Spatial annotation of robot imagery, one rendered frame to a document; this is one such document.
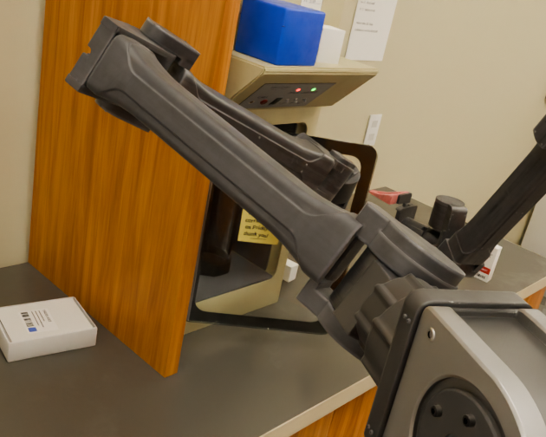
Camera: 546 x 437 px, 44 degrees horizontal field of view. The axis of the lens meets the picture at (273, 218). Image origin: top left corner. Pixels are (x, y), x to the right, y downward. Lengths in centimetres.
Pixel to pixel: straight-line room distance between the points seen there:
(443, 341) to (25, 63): 119
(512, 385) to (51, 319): 105
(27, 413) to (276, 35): 71
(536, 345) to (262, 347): 101
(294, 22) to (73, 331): 66
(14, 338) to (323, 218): 81
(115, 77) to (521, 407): 47
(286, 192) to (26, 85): 98
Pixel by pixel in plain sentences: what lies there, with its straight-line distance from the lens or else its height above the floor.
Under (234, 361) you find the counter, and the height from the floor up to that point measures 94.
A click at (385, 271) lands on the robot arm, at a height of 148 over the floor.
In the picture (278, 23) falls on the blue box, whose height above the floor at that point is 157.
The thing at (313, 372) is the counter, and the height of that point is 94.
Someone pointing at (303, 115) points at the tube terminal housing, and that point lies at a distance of 137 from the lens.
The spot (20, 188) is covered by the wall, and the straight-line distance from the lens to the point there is 155.
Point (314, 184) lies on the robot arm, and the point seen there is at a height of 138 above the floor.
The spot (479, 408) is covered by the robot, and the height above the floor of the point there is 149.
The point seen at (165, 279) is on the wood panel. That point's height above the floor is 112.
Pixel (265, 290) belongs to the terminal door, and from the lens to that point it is 131.
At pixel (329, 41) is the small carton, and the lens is 124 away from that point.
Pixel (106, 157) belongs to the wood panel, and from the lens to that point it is 127.
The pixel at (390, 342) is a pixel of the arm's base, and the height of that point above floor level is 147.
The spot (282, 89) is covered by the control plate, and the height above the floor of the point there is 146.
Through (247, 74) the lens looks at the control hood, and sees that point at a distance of 110.
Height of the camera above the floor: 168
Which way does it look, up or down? 22 degrees down
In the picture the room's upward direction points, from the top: 12 degrees clockwise
